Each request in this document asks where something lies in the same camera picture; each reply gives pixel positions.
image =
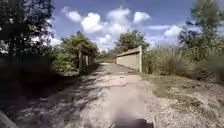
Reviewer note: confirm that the pale dirt path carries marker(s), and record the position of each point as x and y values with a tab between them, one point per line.
113	90

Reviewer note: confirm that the green tree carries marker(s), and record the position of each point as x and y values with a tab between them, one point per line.
130	40

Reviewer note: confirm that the green bushes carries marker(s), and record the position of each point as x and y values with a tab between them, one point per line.
68	60

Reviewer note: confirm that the tall reeds and bushes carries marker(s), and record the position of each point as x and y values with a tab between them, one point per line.
173	62

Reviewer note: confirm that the dry grass verge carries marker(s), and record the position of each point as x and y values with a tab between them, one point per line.
186	100

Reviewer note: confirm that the group of green trees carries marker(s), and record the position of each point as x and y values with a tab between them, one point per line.
206	30
23	30

